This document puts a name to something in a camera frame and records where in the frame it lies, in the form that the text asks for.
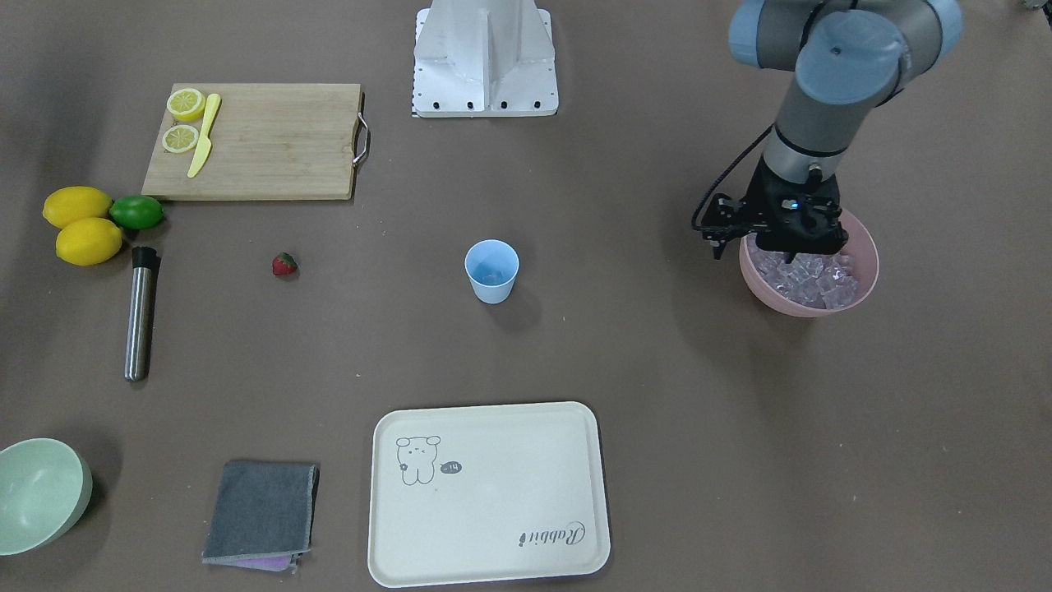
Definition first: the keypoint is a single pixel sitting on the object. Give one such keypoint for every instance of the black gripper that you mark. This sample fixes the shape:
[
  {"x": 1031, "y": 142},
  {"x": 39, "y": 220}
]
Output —
[{"x": 763, "y": 201}]

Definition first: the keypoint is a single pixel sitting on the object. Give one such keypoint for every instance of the light blue plastic cup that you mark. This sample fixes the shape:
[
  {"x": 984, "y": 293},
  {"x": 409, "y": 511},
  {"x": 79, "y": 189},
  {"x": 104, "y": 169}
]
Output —
[{"x": 491, "y": 267}]

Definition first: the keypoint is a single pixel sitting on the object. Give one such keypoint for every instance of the red strawberry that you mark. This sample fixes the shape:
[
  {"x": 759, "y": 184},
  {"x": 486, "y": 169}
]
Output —
[{"x": 283, "y": 264}]

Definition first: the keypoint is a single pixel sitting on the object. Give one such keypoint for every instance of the steel muddler black tip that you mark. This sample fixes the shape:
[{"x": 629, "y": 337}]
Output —
[{"x": 140, "y": 316}]

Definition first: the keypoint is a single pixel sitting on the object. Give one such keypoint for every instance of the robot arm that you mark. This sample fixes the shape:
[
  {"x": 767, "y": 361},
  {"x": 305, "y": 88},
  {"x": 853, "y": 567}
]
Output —
[{"x": 847, "y": 58}]

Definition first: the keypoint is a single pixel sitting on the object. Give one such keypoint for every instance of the clear ice cubes pile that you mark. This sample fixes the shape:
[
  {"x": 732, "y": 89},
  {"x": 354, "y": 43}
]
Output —
[{"x": 814, "y": 281}]

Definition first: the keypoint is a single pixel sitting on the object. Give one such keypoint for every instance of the pink bowl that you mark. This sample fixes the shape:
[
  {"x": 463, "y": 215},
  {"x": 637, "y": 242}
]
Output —
[{"x": 860, "y": 245}]

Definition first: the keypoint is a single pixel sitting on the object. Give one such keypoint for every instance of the beige rabbit tray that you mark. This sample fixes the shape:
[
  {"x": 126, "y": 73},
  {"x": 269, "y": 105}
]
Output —
[{"x": 487, "y": 493}]

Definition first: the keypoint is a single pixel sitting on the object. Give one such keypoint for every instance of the bamboo cutting board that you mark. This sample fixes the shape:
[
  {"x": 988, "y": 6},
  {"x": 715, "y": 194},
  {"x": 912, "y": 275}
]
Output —
[{"x": 271, "y": 141}]

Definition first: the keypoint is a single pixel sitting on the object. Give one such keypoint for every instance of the yellow plastic knife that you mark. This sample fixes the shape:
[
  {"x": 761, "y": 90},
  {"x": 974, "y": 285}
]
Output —
[{"x": 204, "y": 145}]

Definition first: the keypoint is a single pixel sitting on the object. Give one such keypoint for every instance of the folded grey cloth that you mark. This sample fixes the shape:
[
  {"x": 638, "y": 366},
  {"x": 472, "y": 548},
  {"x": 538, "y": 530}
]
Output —
[{"x": 263, "y": 515}]

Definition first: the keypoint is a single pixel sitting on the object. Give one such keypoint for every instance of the lemon slice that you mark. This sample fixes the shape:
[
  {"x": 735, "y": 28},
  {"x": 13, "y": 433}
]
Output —
[
  {"x": 180, "y": 139},
  {"x": 186, "y": 105}
]

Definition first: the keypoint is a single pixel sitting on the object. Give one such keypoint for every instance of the green lime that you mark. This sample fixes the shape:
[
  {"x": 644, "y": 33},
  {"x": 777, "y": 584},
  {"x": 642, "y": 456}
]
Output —
[{"x": 136, "y": 212}]

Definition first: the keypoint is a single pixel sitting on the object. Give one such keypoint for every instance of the yellow lemon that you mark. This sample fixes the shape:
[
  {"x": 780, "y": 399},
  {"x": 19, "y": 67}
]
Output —
[
  {"x": 71, "y": 204},
  {"x": 88, "y": 241}
]

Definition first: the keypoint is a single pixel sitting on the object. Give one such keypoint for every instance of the mint green bowl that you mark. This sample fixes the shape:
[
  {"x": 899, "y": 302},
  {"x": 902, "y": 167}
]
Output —
[{"x": 45, "y": 489}]

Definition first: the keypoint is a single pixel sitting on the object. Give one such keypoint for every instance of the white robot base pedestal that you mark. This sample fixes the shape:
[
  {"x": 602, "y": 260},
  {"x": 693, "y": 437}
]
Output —
[{"x": 477, "y": 59}]

